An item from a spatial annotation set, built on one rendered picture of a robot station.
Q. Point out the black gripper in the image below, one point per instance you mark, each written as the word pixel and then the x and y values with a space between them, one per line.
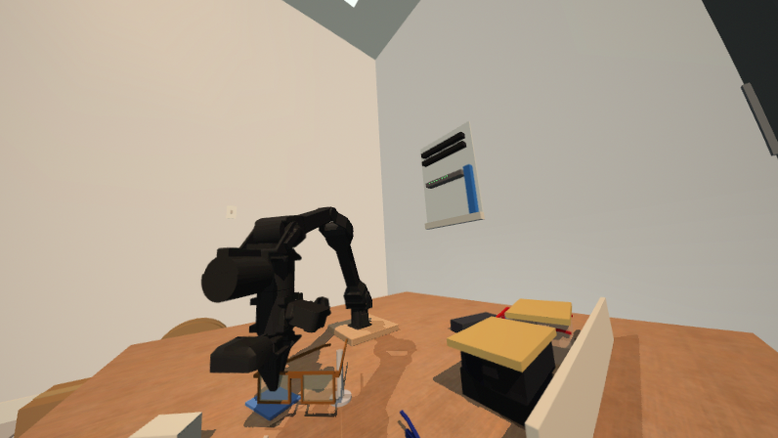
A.
pixel 266 353

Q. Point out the brown square-framed glasses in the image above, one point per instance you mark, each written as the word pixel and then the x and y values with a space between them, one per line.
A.
pixel 317 387

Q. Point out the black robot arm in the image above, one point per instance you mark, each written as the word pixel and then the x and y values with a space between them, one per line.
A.
pixel 266 262

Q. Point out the long white flat bar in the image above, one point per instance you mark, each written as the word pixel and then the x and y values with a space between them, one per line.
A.
pixel 570 404

